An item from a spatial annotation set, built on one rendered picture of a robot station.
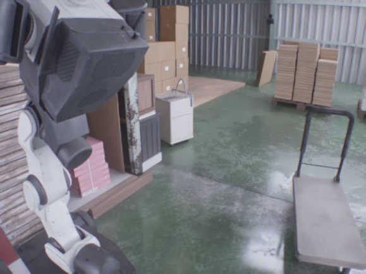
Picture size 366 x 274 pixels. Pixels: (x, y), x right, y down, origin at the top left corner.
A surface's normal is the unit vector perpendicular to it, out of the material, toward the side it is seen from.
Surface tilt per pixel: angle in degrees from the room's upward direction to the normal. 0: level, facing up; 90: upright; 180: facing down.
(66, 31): 89
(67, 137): 82
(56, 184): 87
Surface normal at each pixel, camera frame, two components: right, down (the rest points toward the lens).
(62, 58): -0.53, 0.32
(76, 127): 0.84, 0.07
